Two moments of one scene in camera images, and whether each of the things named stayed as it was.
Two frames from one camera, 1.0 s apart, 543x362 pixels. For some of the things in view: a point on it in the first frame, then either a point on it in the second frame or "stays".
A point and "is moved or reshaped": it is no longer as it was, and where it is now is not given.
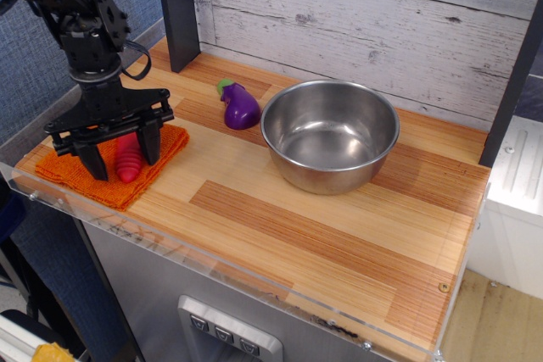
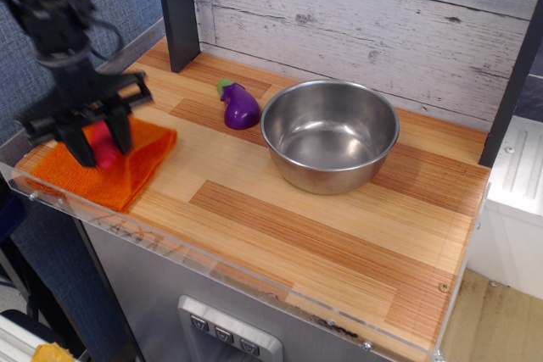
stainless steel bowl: (329, 137) stays
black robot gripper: (109, 108) to (80, 94)
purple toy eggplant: (242, 110) stays
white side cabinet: (508, 242) stays
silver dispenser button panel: (210, 335) stays
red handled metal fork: (128, 160) is moved or reshaped
